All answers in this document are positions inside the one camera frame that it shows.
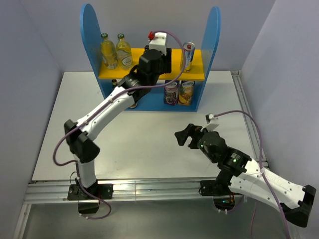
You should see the blue and yellow shelf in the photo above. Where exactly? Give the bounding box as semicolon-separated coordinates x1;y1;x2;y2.
80;3;221;112

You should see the Red Bull can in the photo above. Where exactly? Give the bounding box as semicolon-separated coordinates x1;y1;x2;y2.
180;42;195;73

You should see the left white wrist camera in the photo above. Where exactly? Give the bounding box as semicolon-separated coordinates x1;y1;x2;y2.
148;31;167;55

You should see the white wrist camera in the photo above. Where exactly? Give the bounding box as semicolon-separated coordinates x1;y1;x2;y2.
200;114;220;132
148;31;167;55

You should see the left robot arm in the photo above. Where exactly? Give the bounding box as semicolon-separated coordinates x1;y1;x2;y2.
64;45;172;199

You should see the green glass bottle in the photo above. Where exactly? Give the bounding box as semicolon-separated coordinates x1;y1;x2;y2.
111;79;118;89
129;103;137;109

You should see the purple juice carton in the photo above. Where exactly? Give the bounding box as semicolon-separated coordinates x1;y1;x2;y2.
163;81;179;105

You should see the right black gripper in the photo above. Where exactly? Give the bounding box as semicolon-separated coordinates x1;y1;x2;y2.
174;123;217;163

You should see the yellow pineapple juice carton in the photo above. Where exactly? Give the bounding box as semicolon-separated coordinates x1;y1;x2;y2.
178;81;195;106

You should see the clear water bottle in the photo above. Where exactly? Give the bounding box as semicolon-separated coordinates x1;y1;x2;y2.
100;33;118;70
116;33;133;70

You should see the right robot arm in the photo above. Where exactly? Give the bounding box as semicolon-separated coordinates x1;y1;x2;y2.
174;124;316;228

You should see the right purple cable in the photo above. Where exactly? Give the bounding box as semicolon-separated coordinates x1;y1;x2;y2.
211;110;291;239

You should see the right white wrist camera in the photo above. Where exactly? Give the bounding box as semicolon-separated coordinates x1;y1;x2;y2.
200;114;220;132

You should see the aluminium side rail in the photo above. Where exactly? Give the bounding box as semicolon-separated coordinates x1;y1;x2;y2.
230;70;267;162

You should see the aluminium mounting rail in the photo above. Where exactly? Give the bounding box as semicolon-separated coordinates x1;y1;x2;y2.
23;177;214;204

